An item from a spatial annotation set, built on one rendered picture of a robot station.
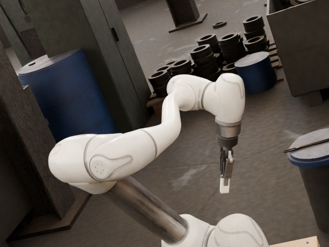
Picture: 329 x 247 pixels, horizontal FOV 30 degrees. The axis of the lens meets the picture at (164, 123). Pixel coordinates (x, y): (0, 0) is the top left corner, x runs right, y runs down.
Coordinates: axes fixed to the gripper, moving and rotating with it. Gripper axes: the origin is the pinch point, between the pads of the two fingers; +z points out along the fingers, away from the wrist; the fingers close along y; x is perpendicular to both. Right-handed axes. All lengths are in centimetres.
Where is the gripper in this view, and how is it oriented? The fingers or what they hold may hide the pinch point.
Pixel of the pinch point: (224, 184)
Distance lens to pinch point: 223.9
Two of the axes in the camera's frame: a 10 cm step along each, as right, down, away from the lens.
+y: -1.7, -4.2, 8.9
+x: -9.9, 0.6, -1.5
